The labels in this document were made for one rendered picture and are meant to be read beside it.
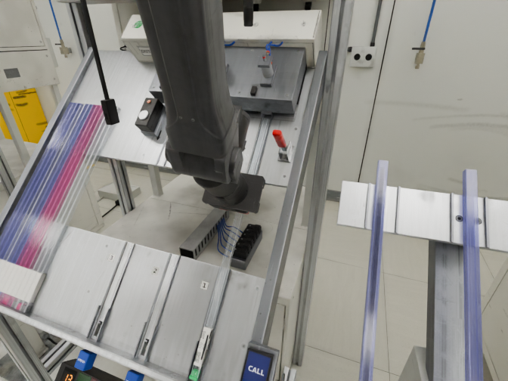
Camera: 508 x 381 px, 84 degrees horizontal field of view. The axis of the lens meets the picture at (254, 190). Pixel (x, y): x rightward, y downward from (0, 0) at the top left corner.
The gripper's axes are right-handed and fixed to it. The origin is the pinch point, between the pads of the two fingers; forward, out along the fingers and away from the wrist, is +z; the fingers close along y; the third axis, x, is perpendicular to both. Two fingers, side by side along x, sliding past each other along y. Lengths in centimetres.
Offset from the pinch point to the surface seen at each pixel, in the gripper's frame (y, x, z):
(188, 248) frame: 22.2, 12.3, 26.4
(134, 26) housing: 38, -38, -6
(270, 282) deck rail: -8.9, 13.8, -3.2
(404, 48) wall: -44, -134, 106
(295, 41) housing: -4.2, -33.9, -6.2
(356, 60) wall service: -17, -126, 108
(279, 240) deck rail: -8.9, 6.4, -2.8
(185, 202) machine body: 41, -5, 51
